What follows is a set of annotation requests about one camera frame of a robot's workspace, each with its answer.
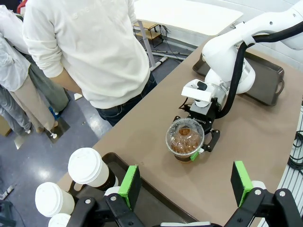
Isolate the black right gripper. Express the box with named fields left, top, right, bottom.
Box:
left=174, top=98, right=223, bottom=163

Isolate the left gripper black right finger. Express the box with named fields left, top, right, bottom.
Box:
left=224, top=160, right=303, bottom=227

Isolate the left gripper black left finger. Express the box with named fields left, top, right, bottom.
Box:
left=67, top=165, right=145, bottom=227

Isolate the clear dome-lid iced coffee cup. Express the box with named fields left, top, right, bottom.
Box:
left=165, top=117, right=205, bottom=164

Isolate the white paper cup black sleeve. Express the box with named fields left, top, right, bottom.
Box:
left=48, top=213, right=71, bottom=227
left=35, top=182, right=76, bottom=218
left=68, top=147, right=119, bottom=192

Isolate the person's right forearm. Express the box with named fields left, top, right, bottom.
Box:
left=50, top=68, right=83, bottom=96

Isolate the dark grey serving tray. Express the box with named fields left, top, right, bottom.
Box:
left=68, top=152, right=198, bottom=227
left=192, top=51, right=285, bottom=106

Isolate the metal floor plate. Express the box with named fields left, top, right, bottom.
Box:
left=14, top=117, right=71, bottom=150

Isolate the small wooden shelf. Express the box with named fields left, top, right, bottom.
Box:
left=134, top=20, right=164, bottom=48

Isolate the white standing desk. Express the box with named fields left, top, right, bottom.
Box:
left=134, top=0, right=244, bottom=70

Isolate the bystander in olive trousers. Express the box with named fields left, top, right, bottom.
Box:
left=23, top=53, right=71, bottom=114

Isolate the person in white sweatshirt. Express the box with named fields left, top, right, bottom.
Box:
left=23, top=0, right=157, bottom=126

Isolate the brown cardboard box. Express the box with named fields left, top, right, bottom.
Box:
left=0, top=115, right=12, bottom=137

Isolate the bystander in beige trousers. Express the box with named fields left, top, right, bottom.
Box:
left=0, top=4, right=59, bottom=139

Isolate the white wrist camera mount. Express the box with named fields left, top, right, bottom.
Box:
left=181, top=79, right=213, bottom=108

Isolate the aluminium table frame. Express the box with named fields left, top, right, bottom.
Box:
left=258, top=163, right=303, bottom=227

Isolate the black cable bundle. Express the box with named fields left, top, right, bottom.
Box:
left=287, top=130, right=303, bottom=175

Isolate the black corrugated cable hose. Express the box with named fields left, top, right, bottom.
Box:
left=216, top=23, right=303, bottom=119

